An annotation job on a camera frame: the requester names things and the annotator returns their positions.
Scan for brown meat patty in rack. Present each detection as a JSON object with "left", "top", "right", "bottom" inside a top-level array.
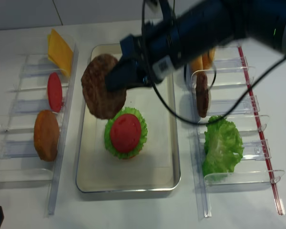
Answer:
[{"left": 195, "top": 72, "right": 209, "bottom": 118}]

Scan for clear acrylic left rack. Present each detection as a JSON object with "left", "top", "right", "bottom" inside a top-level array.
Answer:
[{"left": 0, "top": 35, "right": 79, "bottom": 215}]

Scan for brown meat patty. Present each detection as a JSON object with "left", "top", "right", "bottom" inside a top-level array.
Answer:
[
  {"left": 81, "top": 53, "right": 127, "bottom": 119},
  {"left": 195, "top": 72, "right": 209, "bottom": 118}
]

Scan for toasted brown bun slice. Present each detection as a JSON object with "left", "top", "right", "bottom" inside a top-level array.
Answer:
[{"left": 33, "top": 110, "right": 60, "bottom": 162}]

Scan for red tomato slice in rack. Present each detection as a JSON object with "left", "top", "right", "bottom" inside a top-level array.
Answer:
[{"left": 47, "top": 73, "right": 62, "bottom": 113}]

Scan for golden bun half rear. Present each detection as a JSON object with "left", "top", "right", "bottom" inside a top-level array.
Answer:
[{"left": 202, "top": 48, "right": 215, "bottom": 70}]

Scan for golden bun half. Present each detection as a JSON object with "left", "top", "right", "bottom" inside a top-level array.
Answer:
[
  {"left": 202, "top": 48, "right": 215, "bottom": 70},
  {"left": 189, "top": 55, "right": 204, "bottom": 73}
]

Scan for green lettuce leaf in rack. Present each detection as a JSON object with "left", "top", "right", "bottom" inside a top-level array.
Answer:
[{"left": 202, "top": 115, "right": 244, "bottom": 176}]

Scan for yellow cheese slices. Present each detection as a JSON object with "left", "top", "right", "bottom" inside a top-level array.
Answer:
[{"left": 47, "top": 29, "right": 73, "bottom": 79}]

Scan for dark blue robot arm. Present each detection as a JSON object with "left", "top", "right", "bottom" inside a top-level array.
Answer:
[{"left": 105, "top": 0, "right": 286, "bottom": 91}]

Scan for clear acrylic right rack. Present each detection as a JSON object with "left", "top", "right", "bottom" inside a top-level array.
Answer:
[{"left": 184, "top": 43, "right": 285, "bottom": 218}]

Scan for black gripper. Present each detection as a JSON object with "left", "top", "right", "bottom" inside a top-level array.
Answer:
[{"left": 105, "top": 35, "right": 181, "bottom": 92}]

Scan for black cable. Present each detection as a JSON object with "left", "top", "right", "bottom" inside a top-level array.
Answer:
[{"left": 141, "top": 0, "right": 286, "bottom": 125}]

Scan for bottom bun on tray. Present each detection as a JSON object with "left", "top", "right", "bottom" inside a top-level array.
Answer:
[{"left": 120, "top": 152, "right": 141, "bottom": 160}]

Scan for clear acrylic rack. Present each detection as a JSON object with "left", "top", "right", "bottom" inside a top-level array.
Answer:
[
  {"left": 0, "top": 35, "right": 79, "bottom": 215},
  {"left": 184, "top": 43, "right": 285, "bottom": 218}
]

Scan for green lettuce on tray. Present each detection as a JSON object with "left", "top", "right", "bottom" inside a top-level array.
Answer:
[{"left": 104, "top": 107, "right": 148, "bottom": 160}]

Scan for golden bun half front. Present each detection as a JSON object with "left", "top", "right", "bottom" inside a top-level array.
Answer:
[{"left": 189, "top": 55, "right": 204, "bottom": 73}]

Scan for red tomato slice on tray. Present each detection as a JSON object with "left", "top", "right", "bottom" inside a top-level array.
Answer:
[{"left": 110, "top": 114, "right": 142, "bottom": 154}]

